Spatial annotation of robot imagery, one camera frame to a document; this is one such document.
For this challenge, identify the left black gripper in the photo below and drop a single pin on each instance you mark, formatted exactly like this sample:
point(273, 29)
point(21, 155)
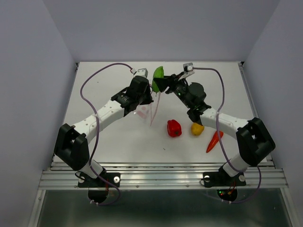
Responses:
point(149, 98)

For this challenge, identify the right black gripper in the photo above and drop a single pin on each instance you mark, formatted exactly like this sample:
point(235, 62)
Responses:
point(163, 83)

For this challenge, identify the light green toy gourd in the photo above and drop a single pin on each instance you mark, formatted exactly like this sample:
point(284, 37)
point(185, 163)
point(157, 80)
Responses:
point(158, 74)

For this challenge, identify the clear zip top bag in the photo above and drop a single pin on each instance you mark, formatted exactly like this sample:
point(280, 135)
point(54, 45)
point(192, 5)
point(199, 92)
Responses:
point(147, 113)

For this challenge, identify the red toy bell pepper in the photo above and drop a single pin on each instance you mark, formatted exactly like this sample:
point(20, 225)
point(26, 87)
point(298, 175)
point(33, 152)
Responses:
point(173, 128)

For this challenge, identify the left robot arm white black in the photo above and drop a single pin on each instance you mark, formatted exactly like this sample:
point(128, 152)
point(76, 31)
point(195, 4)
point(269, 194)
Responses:
point(72, 143)

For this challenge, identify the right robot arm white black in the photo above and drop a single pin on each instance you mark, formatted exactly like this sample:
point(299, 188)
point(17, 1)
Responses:
point(253, 138)

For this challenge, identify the yellow toy potato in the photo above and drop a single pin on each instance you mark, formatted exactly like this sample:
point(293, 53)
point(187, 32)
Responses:
point(197, 129)

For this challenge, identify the orange toy carrot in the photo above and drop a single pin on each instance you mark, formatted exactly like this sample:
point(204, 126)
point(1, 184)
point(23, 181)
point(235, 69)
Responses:
point(214, 141)

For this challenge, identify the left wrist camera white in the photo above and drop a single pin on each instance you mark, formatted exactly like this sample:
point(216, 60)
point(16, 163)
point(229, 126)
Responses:
point(141, 72)

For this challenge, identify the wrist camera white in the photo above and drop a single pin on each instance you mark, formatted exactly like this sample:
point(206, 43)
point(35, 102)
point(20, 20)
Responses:
point(141, 72)
point(188, 70)

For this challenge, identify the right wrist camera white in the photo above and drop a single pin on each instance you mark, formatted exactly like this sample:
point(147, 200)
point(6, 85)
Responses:
point(188, 70)

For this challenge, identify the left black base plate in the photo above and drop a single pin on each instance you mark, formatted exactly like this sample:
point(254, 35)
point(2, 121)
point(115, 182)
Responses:
point(99, 178)

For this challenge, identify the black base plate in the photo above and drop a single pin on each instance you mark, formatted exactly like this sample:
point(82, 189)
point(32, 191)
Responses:
point(221, 179)
point(99, 178)

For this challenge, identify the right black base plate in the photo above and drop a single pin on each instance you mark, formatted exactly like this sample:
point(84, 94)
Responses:
point(221, 179)

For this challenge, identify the aluminium frame rail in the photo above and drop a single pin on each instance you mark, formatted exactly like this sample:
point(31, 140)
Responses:
point(134, 176)

